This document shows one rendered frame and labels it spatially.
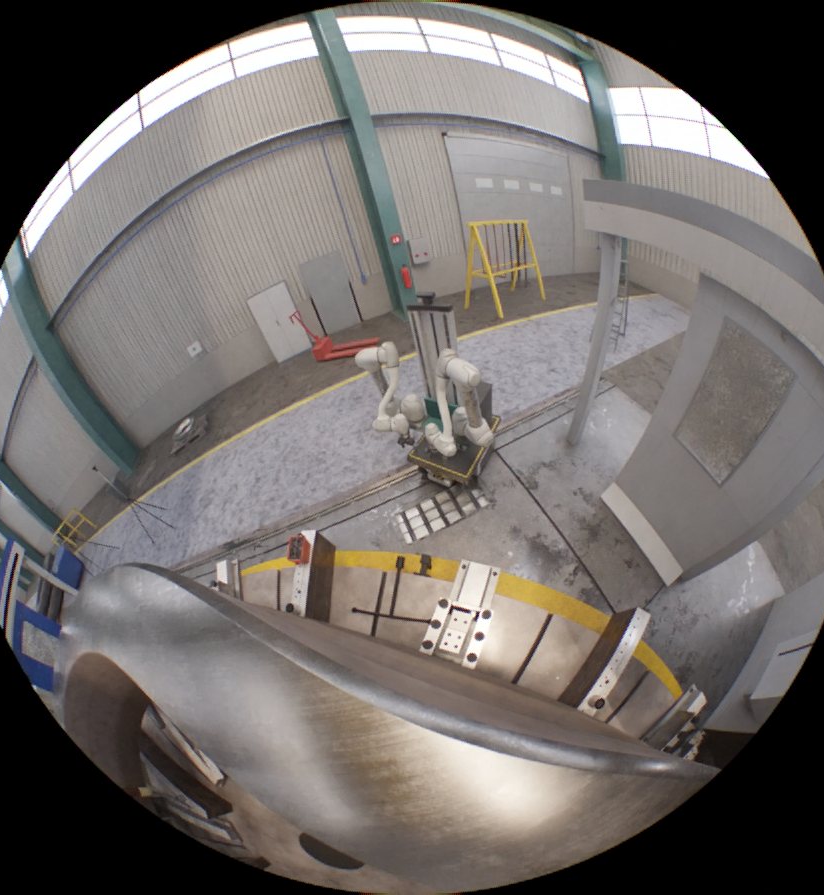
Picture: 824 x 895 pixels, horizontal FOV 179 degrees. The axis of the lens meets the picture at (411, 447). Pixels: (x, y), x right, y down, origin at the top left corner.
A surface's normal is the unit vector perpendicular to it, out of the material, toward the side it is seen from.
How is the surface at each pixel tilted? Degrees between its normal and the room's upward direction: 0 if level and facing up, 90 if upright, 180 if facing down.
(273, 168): 90
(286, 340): 90
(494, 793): 0
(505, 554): 0
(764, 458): 90
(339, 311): 90
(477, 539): 0
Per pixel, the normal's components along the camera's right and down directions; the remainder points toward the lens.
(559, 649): -0.20, -0.65
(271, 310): 0.37, 0.64
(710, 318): -0.91, 0.40
